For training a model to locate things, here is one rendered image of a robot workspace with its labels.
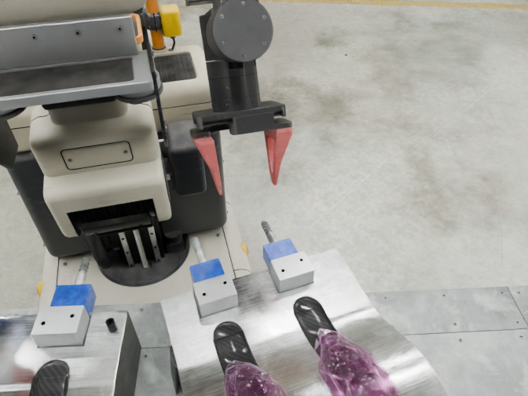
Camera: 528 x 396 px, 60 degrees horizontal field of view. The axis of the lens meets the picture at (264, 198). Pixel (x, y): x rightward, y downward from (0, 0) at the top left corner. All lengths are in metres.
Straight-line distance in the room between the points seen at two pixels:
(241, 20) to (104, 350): 0.38
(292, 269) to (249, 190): 1.42
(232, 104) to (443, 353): 0.43
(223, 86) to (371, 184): 1.64
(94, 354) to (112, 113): 0.46
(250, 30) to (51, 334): 0.38
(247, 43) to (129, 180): 0.51
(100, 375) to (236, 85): 0.35
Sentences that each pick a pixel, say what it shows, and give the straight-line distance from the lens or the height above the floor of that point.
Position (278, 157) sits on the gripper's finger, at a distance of 0.54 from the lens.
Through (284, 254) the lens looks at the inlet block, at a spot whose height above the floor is 0.87.
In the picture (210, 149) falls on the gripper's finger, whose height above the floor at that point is 1.06.
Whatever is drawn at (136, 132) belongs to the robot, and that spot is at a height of 0.88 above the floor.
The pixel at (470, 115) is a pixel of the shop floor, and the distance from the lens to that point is 2.73.
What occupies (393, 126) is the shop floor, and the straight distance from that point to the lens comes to 2.50.
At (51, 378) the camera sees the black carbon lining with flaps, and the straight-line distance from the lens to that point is 0.58.
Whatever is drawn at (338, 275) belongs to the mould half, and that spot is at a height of 0.86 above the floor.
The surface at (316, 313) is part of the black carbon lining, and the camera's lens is 0.62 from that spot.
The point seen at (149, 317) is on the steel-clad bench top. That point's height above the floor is 0.80.
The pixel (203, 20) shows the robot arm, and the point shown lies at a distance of 0.53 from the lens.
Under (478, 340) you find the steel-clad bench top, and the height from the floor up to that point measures 0.80.
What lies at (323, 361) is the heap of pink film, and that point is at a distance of 0.53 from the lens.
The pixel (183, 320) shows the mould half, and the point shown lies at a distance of 0.61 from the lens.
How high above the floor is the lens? 1.37
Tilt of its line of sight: 44 degrees down
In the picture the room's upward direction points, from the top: straight up
